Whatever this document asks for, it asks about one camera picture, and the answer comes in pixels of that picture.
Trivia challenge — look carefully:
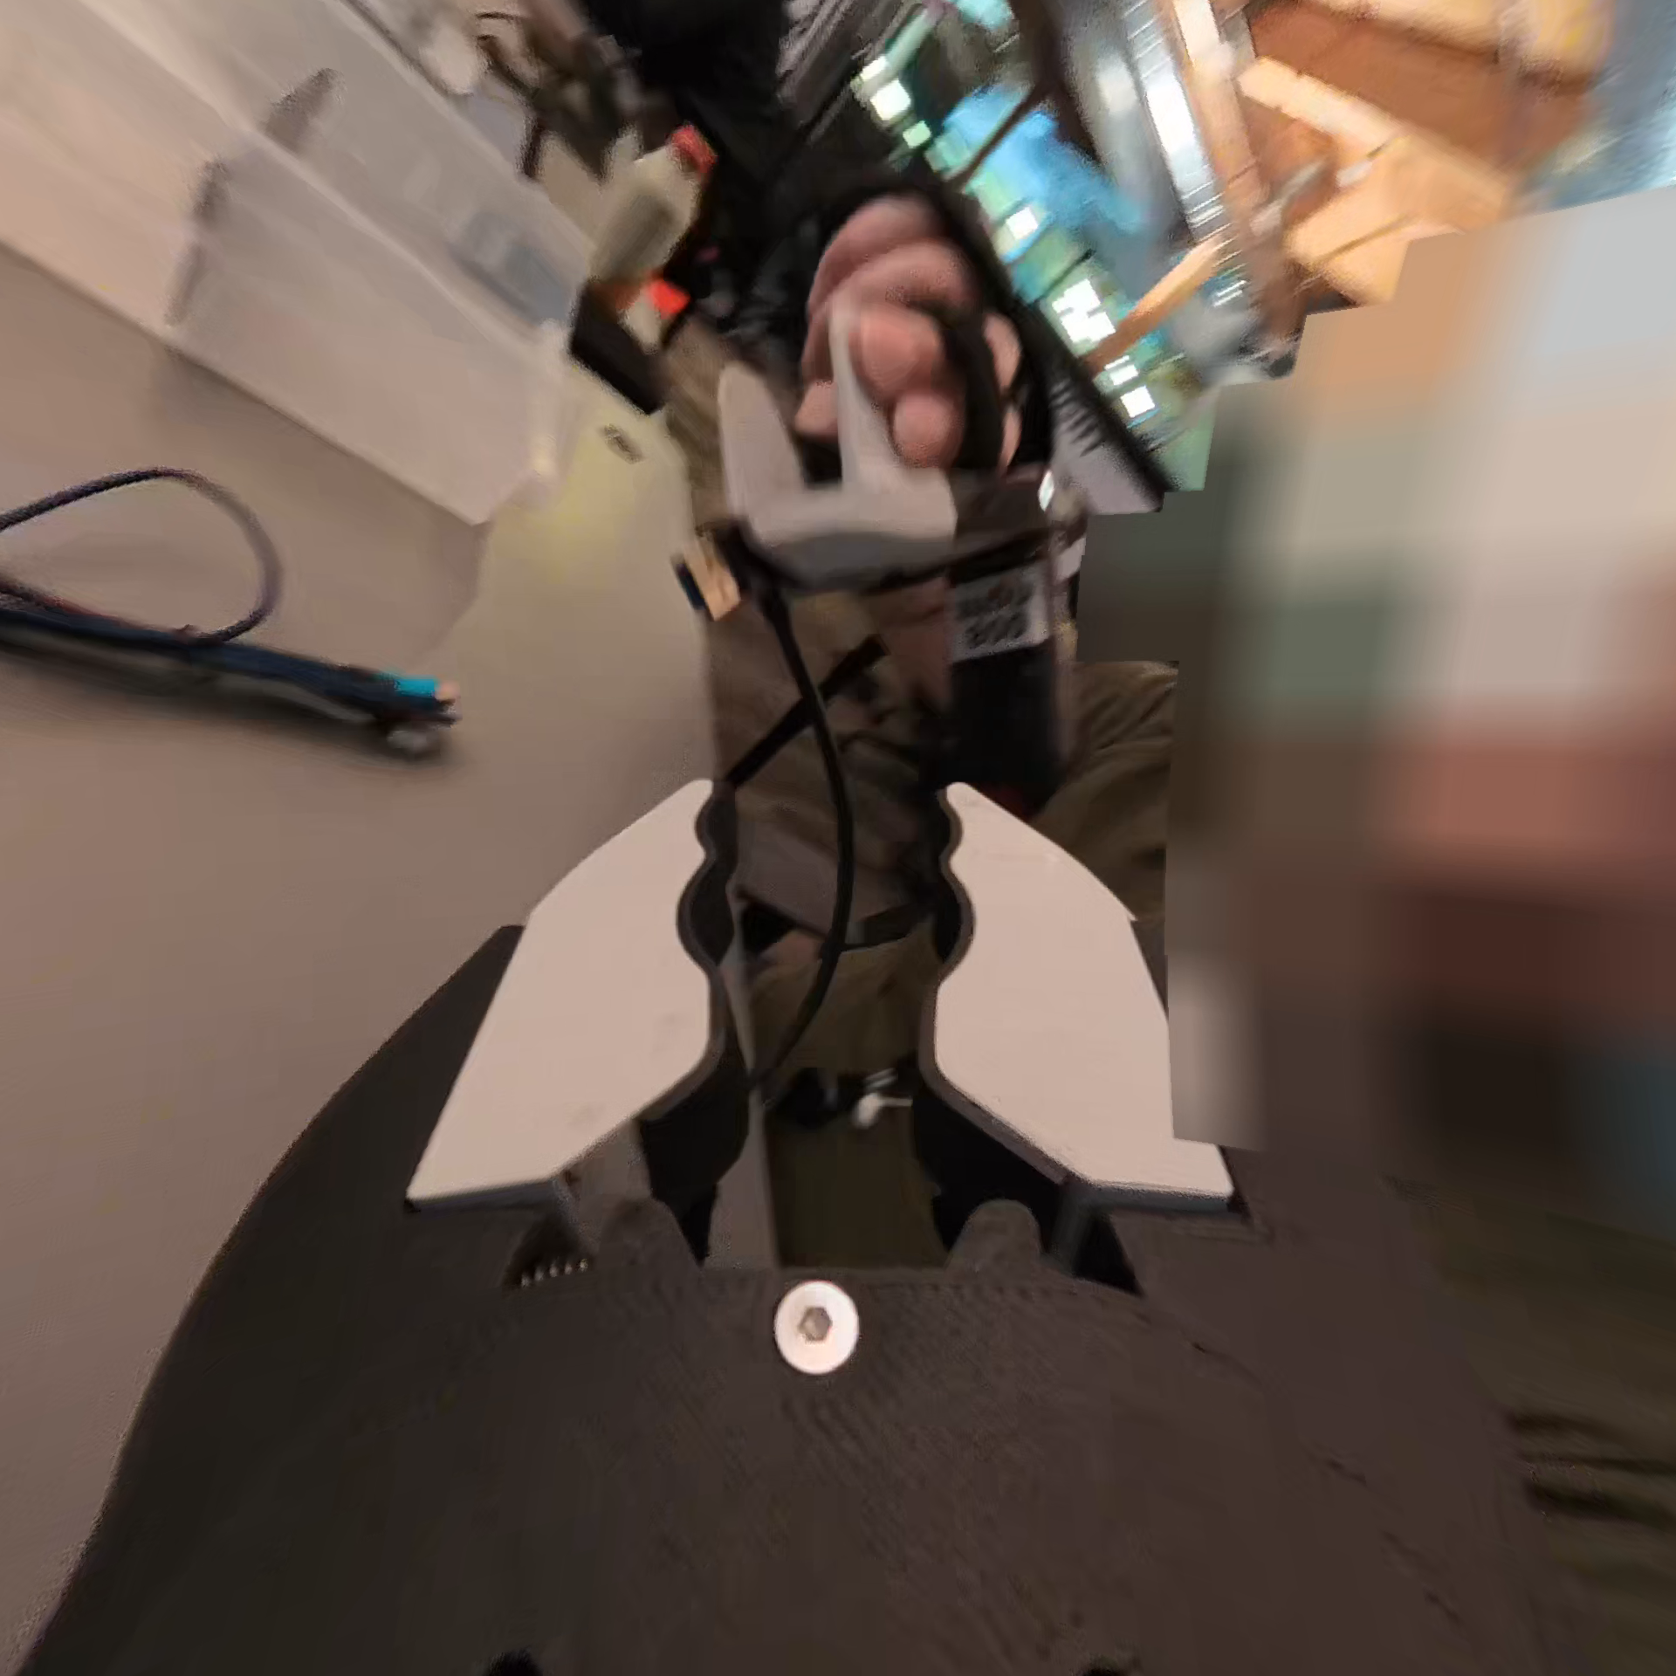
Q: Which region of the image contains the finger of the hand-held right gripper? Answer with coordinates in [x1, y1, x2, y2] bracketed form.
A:
[747, 464, 960, 585]
[716, 363, 839, 545]

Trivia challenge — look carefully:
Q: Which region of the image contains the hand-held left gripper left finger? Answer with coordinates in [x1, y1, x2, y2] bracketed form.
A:
[406, 779, 752, 1260]

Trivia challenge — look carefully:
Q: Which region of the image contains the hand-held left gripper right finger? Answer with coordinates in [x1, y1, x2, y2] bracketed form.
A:
[920, 782, 1236, 1260]

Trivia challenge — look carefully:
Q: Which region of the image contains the black USB cable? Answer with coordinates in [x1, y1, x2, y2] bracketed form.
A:
[673, 528, 864, 1091]

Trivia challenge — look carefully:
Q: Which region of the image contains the blue braided USB cable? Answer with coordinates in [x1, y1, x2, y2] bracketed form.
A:
[0, 465, 463, 762]

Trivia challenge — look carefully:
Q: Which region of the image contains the clear plastic bin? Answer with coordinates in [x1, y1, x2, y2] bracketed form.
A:
[0, 0, 595, 528]

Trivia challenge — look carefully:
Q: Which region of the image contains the person's right hand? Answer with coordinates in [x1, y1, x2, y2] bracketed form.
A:
[795, 195, 1025, 476]

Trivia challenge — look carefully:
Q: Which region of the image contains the person's olive shirt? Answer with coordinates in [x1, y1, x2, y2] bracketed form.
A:
[706, 576, 1676, 1676]

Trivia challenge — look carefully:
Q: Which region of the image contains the white plastic bottle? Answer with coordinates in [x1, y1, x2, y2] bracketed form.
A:
[587, 125, 720, 287]

